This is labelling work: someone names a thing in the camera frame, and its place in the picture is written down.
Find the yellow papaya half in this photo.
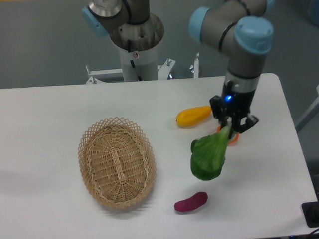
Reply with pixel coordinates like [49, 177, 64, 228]
[175, 106, 212, 127]

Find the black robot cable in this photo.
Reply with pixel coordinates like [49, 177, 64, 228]
[127, 39, 143, 82]

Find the orange tangerine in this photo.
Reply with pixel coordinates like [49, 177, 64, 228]
[216, 126, 240, 145]

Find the white metal base frame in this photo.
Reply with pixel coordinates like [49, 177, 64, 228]
[85, 53, 201, 84]

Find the black device at table edge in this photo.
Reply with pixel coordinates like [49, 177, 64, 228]
[301, 201, 319, 228]

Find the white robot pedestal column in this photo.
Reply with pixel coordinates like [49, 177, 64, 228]
[118, 47, 158, 82]

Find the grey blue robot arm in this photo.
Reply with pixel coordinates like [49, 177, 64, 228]
[82, 0, 274, 138]

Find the green bok choy vegetable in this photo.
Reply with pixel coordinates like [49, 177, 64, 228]
[190, 126, 231, 181]

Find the woven wicker basket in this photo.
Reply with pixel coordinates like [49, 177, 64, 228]
[78, 117, 157, 209]

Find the purple sweet potato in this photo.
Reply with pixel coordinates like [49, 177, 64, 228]
[174, 192, 208, 212]

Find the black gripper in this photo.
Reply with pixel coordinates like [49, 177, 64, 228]
[209, 81, 259, 136]

